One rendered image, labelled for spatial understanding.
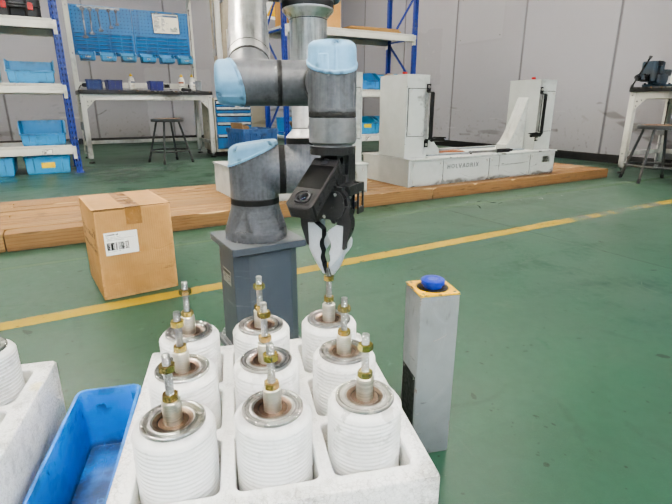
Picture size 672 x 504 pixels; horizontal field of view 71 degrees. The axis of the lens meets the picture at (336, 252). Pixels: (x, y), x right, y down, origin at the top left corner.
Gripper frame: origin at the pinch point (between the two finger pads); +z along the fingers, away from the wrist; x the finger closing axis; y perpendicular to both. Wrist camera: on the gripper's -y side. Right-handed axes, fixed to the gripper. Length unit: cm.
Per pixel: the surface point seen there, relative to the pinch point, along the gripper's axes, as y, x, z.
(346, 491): -26.3, -16.3, 16.9
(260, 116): 512, 375, -9
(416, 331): 3.9, -15.0, 10.2
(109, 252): 30, 94, 19
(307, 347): -3.8, 1.8, 13.6
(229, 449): -27.0, 0.3, 16.8
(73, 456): -28, 33, 29
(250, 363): -18.2, 2.9, 9.4
